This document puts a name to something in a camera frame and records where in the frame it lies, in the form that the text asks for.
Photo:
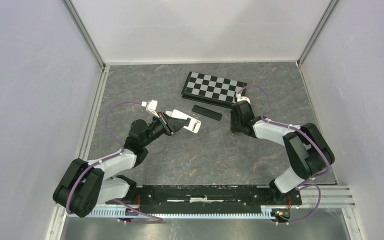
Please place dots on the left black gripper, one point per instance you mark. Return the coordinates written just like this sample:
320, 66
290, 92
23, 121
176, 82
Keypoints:
170, 124

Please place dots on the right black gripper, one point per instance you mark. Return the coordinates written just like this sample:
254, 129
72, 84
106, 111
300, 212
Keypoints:
233, 128

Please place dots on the white red remote control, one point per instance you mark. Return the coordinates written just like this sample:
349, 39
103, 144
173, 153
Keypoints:
189, 123

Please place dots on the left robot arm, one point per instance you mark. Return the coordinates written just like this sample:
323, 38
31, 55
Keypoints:
86, 184

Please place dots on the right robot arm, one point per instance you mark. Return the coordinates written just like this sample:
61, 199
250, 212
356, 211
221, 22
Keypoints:
308, 153

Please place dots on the black grey checkerboard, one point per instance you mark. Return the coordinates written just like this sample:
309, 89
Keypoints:
209, 89

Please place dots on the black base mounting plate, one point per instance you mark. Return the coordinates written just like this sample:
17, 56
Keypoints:
207, 199

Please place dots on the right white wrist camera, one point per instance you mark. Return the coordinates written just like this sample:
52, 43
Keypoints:
240, 98

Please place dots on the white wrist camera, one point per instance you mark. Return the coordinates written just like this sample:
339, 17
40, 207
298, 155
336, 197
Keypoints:
240, 98
150, 107

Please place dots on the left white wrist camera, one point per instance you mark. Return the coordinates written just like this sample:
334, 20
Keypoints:
150, 107

